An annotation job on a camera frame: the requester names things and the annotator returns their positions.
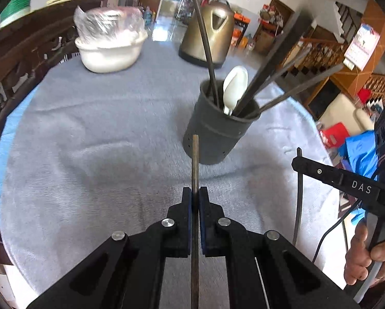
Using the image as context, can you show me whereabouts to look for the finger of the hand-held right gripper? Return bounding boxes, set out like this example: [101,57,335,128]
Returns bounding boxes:
[291,147,343,186]

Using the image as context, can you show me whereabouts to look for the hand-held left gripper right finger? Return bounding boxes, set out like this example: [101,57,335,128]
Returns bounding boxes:
[199,187,361,309]

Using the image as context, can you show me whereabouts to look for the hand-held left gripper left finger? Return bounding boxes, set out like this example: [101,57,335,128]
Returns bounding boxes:
[27,187,192,309]

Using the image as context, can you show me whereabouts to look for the dark grey chopstick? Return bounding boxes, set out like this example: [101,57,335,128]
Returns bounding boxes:
[234,8,314,116]
[244,48,313,111]
[191,134,200,309]
[292,166,305,249]
[260,64,345,111]
[192,0,221,108]

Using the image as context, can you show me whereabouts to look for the dark grey utensil holder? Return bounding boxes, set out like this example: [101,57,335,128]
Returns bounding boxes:
[182,79,262,166]

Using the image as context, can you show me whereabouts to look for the white plastic spoon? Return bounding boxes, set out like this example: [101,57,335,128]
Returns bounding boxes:
[222,66,249,117]

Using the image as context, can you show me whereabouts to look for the person's right hand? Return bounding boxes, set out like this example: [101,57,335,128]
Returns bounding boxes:
[344,222,385,289]

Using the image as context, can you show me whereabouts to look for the red plastic stool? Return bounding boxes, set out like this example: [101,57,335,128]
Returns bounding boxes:
[320,122,350,149]

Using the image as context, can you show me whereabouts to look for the blue plastic bag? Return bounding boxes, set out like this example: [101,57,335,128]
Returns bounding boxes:
[338,130,379,223]

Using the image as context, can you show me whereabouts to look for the wooden stair railing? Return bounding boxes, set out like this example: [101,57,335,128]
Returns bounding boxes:
[282,36,345,82]

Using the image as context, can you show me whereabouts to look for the grey tablecloth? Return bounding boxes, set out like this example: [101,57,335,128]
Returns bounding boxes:
[0,34,348,309]

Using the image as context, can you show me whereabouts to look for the orange box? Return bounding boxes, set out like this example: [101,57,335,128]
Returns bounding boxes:
[232,13,250,48]

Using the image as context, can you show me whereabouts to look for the bronze electric kettle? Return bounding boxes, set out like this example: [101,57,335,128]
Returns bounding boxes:
[179,0,236,69]

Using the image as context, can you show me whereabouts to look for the white plastic bowl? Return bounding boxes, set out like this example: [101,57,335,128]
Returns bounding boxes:
[75,31,149,74]

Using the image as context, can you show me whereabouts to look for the light blue undercloth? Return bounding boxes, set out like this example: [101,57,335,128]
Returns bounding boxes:
[0,85,41,219]

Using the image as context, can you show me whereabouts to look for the blue water jug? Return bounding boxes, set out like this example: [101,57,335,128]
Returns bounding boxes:
[142,6,155,28]

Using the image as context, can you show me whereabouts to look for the clear plastic bag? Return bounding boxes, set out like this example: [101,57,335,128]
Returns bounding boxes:
[73,5,146,44]

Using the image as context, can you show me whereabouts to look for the carved dark wooden chair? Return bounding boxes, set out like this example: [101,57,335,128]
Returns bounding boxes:
[0,0,84,258]

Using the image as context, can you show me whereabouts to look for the green ribbed thermos jug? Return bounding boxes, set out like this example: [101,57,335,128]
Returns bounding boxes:
[0,0,36,29]

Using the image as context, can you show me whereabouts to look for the black cable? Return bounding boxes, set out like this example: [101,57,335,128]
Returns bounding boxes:
[312,167,381,263]

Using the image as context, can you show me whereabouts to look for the wall calendar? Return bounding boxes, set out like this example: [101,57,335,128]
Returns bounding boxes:
[343,22,381,70]

